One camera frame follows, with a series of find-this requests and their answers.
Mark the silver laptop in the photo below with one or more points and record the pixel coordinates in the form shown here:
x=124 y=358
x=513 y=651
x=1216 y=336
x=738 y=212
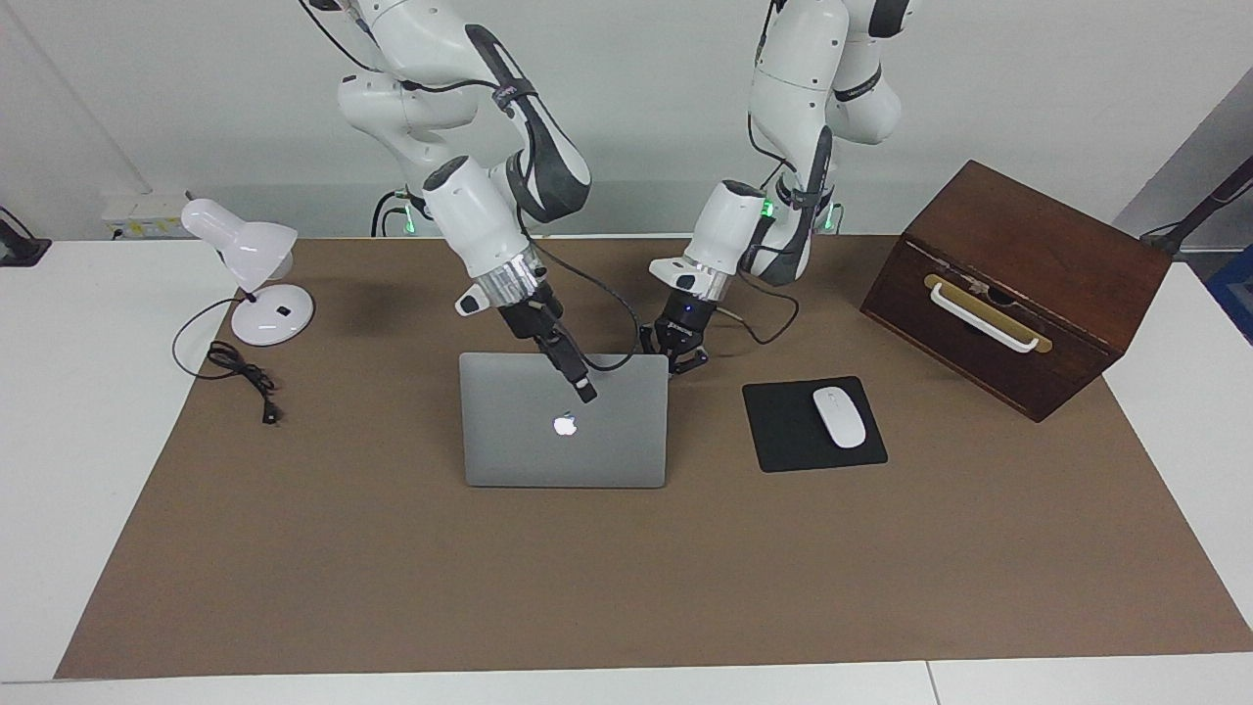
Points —
x=529 y=450

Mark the black mouse pad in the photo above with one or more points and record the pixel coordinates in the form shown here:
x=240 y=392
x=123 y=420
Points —
x=783 y=431

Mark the brown table mat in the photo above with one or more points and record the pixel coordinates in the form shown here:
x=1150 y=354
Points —
x=392 y=587

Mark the dark wooden box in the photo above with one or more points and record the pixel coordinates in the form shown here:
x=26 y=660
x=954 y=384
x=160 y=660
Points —
x=1057 y=264

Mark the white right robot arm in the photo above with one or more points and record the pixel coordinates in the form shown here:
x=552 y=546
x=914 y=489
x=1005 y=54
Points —
x=475 y=220

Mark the black clamp mount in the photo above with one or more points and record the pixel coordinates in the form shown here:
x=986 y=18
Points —
x=20 y=250

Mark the white desk lamp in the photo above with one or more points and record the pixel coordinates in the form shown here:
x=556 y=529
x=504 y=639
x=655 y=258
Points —
x=245 y=245

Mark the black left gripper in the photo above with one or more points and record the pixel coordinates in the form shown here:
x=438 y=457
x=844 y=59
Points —
x=685 y=323

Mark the white wall power strip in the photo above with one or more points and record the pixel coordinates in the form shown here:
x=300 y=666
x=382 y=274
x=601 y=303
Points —
x=147 y=213

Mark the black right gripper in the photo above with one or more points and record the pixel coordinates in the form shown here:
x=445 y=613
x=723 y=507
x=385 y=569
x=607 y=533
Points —
x=531 y=315

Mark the black stand pole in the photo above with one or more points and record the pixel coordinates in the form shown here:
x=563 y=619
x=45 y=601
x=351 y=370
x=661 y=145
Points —
x=1209 y=204

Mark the white computer mouse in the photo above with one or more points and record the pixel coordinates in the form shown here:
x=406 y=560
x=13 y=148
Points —
x=839 y=417

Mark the blue crate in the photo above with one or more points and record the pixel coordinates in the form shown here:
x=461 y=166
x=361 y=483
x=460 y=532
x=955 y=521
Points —
x=1235 y=294

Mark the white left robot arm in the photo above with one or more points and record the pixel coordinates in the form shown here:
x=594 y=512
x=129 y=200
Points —
x=724 y=225

